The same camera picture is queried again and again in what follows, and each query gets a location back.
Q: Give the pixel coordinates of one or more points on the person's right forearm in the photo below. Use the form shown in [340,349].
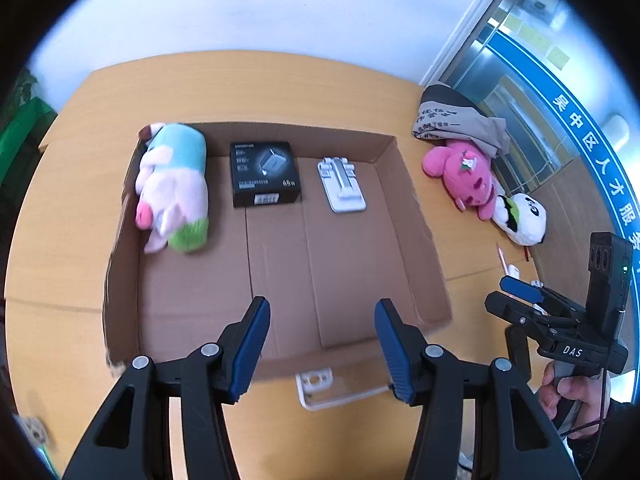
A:
[610,440]

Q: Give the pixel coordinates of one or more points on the wooden desktop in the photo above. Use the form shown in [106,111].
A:
[320,90]

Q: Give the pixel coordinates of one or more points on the silver folding phone stand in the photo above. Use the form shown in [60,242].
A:
[345,195]

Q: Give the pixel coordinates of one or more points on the grey printed cloth bag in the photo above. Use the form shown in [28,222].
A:
[450,115]

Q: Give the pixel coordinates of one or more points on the glass door with blue band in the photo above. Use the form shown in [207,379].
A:
[525,85]

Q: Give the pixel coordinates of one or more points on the person's right hand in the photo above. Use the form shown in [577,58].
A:
[585,392]

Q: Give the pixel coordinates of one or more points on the panda plush toy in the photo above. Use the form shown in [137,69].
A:
[525,220]

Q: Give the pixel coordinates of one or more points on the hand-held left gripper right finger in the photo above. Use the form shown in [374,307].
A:
[395,350]

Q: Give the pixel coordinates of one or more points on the cardboard box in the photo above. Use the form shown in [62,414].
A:
[280,260]

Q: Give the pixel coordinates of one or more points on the white plastic holder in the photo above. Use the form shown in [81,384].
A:
[315,380]

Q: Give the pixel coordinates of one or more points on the red pen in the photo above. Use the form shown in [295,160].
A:
[501,258]

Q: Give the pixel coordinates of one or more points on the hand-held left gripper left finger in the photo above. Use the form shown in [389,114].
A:
[250,345]

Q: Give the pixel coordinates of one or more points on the pink pig plush toy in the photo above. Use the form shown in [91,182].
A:
[175,185]

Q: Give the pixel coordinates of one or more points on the black product box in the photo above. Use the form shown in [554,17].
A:
[265,170]

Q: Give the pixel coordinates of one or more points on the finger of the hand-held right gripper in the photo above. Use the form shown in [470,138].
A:
[515,310]
[520,287]

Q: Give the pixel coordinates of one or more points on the magenta plush toy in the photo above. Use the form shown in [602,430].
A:
[465,175]

